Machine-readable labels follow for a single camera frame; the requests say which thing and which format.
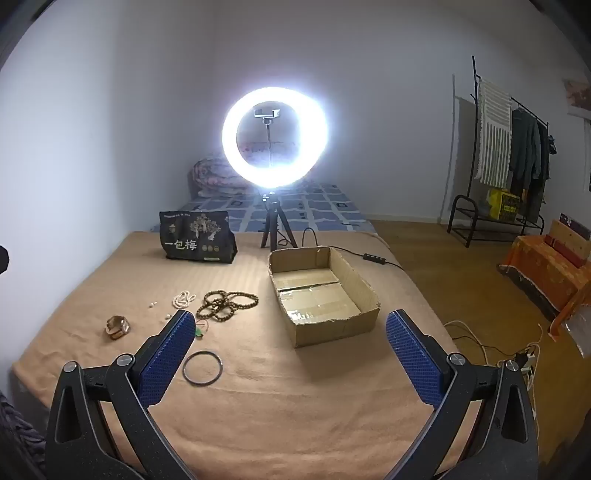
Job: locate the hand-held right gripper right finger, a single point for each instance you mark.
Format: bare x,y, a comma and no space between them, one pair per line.
413,360

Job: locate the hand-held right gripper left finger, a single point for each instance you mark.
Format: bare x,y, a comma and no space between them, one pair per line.
165,357

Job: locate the cardboard box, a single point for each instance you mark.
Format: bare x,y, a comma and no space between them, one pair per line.
318,302

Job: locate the black bangle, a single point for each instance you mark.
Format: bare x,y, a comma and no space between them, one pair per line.
184,371

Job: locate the green pendant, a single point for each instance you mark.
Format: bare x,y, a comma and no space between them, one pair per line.
199,331

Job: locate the power strip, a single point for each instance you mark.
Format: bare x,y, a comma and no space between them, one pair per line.
526,360

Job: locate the black printed snack bag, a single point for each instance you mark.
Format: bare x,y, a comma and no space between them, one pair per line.
196,240

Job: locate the black clothes rack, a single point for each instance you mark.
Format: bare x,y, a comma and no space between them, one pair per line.
461,217

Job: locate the orange cloth covered furniture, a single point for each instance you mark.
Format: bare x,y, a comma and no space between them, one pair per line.
540,272

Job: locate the dark patterned cloth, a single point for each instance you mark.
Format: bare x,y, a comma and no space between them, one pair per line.
16,438

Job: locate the yellow crate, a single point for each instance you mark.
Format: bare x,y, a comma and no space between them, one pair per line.
503,205

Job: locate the bed with blue patterned sheet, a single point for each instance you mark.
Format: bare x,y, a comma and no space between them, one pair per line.
323,203

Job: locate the folded floral quilt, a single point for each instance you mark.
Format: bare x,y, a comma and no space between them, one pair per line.
212,177

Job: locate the brown and red boxes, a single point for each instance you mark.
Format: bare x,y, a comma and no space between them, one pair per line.
570,240

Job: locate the striped towel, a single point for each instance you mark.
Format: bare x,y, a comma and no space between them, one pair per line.
494,138

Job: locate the dark hanging clothes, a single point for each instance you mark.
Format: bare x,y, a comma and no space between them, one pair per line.
528,152

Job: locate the phone clamp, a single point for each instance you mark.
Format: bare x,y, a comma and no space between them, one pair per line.
268,113

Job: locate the wall poster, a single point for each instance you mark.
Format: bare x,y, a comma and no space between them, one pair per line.
577,99

